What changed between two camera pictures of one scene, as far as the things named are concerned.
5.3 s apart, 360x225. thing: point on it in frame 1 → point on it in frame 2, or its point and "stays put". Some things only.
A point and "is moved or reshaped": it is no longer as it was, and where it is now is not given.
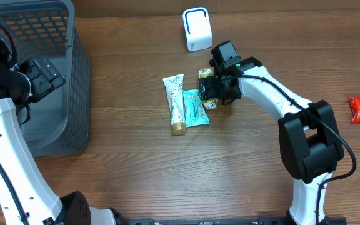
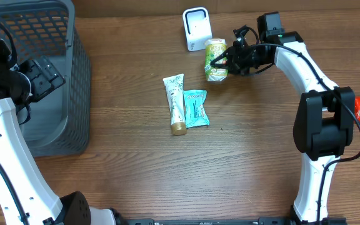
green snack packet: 205,72 is moved or reshaped
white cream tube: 174,88 stays put
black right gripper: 212,91 → 237,62
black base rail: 231,221 stays put
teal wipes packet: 194,111 stays put
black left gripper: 44,85 stays put
